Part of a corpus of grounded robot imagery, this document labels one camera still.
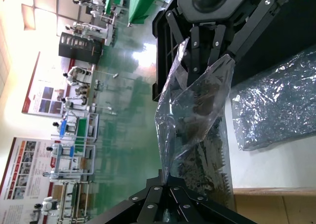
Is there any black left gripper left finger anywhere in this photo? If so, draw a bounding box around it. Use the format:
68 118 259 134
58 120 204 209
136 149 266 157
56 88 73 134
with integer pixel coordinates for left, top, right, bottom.
91 177 171 224

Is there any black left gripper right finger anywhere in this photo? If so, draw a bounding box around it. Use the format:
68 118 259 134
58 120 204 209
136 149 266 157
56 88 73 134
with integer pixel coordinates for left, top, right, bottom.
169 183 250 224

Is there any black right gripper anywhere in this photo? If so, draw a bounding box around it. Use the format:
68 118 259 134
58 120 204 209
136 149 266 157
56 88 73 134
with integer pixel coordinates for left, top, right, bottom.
165 0 276 75

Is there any silver antistatic bag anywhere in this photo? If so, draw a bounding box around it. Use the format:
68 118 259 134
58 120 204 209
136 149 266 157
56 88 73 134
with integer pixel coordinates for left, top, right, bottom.
154 36 236 207
231 48 316 152

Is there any black slotted plastic container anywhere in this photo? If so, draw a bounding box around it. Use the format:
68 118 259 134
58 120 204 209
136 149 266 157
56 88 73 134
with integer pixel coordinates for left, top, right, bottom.
151 0 316 103

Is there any brown cardboard box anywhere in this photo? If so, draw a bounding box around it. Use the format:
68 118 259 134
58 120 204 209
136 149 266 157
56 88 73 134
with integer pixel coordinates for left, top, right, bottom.
233 187 316 224

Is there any flat silver antistatic bag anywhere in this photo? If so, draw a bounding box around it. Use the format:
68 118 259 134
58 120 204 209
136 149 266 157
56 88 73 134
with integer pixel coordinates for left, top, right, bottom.
231 48 316 152

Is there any green covered table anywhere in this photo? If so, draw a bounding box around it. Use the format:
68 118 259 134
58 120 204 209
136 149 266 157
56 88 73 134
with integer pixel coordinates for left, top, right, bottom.
105 0 158 27

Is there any white humanoid robot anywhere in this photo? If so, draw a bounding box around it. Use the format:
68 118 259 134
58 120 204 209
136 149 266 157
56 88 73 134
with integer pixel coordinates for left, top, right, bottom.
34 196 60 218
63 66 93 87

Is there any green topped workbench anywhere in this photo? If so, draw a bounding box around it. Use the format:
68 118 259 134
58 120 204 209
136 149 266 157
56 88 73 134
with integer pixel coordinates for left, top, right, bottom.
74 112 100 142

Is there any black rack cabinet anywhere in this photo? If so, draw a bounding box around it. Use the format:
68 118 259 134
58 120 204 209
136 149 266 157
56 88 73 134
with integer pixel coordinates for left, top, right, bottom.
58 31 103 66

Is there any white frame workstation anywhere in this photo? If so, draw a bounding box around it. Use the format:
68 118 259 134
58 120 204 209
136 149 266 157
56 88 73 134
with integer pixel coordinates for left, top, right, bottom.
50 140 96 183

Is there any wall poster with photos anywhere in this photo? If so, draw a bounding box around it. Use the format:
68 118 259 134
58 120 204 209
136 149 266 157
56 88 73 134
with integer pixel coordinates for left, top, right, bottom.
0 137 57 224

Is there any red white wall poster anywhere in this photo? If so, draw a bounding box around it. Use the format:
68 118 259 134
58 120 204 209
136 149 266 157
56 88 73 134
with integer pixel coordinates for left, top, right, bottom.
21 51 73 116

